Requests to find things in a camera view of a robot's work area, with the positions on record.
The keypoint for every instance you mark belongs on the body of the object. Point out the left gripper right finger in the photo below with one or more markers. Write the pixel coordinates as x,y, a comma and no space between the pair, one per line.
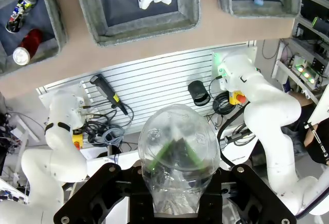
262,193

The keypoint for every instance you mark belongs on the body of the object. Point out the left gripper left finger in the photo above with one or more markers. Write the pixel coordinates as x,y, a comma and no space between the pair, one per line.
87,195

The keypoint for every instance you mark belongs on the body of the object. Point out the clear plastic cup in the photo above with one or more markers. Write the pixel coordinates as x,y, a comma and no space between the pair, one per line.
180,121

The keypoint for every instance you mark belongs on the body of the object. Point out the crushed red drink can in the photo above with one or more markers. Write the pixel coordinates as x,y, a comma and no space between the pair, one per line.
32,41

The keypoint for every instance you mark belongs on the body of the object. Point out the crushed black drink can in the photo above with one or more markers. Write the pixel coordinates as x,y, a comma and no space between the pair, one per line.
19,13

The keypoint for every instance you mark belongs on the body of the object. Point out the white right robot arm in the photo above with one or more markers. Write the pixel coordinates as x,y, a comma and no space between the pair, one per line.
272,105

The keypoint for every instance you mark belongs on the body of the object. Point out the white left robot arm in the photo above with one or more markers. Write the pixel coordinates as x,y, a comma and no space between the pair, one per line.
59,162

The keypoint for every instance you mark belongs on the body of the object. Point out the yellow emergency stop button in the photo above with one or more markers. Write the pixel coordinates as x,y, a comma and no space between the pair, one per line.
77,139
234,98

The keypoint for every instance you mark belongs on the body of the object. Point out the person in black shirt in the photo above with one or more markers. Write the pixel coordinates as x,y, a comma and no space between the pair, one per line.
318,144

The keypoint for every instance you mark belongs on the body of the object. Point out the black handheld enabling pendant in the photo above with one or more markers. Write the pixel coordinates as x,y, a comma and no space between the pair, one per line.
102,85

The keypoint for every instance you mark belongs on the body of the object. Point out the black cylinder cup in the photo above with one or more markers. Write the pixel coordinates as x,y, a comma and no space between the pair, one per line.
196,90

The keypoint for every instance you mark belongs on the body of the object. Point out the white equipment shelf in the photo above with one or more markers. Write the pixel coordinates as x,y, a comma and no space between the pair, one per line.
278,67

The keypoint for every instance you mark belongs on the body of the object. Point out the white device with glowing lights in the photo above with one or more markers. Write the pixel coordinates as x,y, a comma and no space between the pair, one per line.
299,63

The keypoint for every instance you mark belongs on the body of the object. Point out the slotted aluminium base plate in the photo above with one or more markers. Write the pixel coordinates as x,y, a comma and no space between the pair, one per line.
159,80

